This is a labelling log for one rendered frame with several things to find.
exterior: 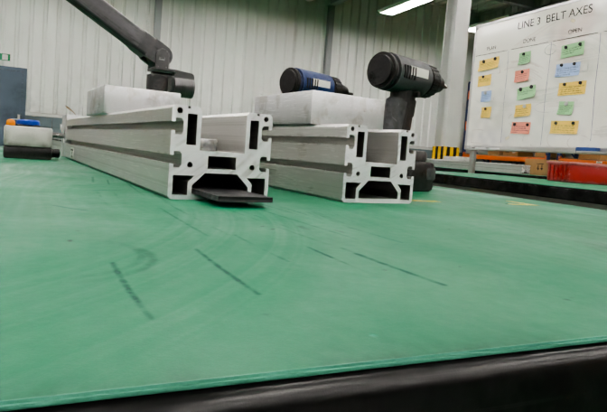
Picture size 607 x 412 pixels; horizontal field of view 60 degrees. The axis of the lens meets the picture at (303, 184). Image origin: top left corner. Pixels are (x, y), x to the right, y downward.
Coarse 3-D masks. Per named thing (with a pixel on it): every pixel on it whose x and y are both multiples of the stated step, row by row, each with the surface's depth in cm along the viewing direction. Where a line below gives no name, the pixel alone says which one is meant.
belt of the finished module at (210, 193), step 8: (192, 184) 53; (200, 184) 54; (208, 184) 55; (216, 184) 56; (192, 192) 49; (200, 192) 47; (208, 192) 45; (216, 192) 46; (224, 192) 47; (232, 192) 47; (240, 192) 48; (248, 192) 48; (216, 200) 43; (224, 200) 43; (232, 200) 44; (240, 200) 44; (248, 200) 44; (256, 200) 45; (264, 200) 45; (272, 200) 46
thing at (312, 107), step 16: (272, 96) 71; (288, 96) 67; (304, 96) 63; (320, 96) 62; (336, 96) 63; (352, 96) 65; (256, 112) 75; (272, 112) 70; (288, 112) 67; (304, 112) 63; (320, 112) 62; (336, 112) 64; (352, 112) 65; (368, 112) 66; (368, 128) 66
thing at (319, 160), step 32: (288, 128) 67; (320, 128) 61; (352, 128) 57; (288, 160) 69; (320, 160) 61; (352, 160) 57; (384, 160) 62; (320, 192) 60; (352, 192) 58; (384, 192) 63
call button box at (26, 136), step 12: (12, 132) 96; (24, 132) 97; (36, 132) 98; (48, 132) 99; (12, 144) 96; (24, 144) 97; (36, 144) 98; (48, 144) 99; (12, 156) 96; (24, 156) 98; (36, 156) 98; (48, 156) 100
